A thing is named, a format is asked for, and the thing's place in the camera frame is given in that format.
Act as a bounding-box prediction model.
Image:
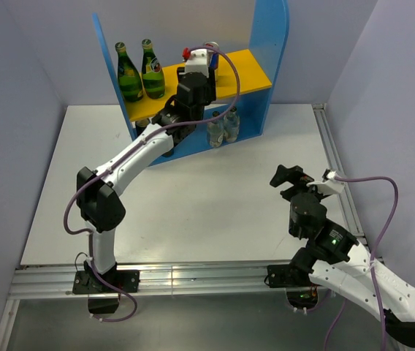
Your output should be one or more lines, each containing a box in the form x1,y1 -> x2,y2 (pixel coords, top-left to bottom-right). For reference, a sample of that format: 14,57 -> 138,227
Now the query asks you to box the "clear glass bottle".
207,110 -> 224,148
224,107 -> 240,143

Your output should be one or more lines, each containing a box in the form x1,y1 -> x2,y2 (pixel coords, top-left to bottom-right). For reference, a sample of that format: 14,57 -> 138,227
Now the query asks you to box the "Red Bull can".
204,42 -> 219,50
207,50 -> 219,81

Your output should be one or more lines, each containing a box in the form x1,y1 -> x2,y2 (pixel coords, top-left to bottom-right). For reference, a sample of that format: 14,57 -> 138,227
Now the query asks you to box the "black gold can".
135,118 -> 151,136
162,148 -> 174,158

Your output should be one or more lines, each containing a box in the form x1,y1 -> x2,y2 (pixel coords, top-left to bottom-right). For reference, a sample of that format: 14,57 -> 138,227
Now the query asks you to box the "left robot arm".
77,68 -> 216,293

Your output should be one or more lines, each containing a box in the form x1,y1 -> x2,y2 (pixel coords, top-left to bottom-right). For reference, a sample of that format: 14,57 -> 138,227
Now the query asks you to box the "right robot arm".
264,165 -> 415,348

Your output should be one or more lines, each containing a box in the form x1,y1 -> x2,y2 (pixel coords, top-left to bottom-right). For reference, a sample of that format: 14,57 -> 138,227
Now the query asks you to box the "green bottle red label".
142,39 -> 165,99

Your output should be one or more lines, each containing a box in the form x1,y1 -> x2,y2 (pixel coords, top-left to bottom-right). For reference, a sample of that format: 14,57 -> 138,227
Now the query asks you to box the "green bottle yellow label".
115,42 -> 143,102

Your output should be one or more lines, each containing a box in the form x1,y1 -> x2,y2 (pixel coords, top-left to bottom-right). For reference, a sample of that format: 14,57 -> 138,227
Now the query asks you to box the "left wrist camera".
182,48 -> 210,78

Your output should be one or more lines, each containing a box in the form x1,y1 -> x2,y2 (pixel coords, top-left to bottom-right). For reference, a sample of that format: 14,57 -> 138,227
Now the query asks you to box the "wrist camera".
306,169 -> 345,197
182,48 -> 210,78

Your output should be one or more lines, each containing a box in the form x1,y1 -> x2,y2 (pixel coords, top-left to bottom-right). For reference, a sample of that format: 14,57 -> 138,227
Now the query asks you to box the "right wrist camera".
306,169 -> 345,197

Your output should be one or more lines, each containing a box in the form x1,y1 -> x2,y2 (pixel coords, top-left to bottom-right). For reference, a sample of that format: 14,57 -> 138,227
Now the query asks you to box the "aluminium right rail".
312,104 -> 368,246

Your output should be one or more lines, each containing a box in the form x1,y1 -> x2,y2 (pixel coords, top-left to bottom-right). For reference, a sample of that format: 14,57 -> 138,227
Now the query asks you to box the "aluminium rail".
8,258 -> 343,301
312,104 -> 368,246

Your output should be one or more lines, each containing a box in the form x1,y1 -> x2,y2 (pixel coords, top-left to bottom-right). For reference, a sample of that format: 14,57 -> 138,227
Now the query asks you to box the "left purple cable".
63,45 -> 241,322

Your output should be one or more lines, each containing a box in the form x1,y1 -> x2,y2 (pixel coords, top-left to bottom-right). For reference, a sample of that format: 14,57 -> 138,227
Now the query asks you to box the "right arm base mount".
264,264 -> 319,309

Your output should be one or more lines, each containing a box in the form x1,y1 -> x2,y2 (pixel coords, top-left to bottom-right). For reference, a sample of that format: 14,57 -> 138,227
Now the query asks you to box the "aluminium front rail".
8,258 -> 343,301

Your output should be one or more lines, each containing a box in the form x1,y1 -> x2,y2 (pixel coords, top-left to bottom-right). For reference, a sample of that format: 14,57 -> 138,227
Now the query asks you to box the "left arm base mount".
72,270 -> 140,320

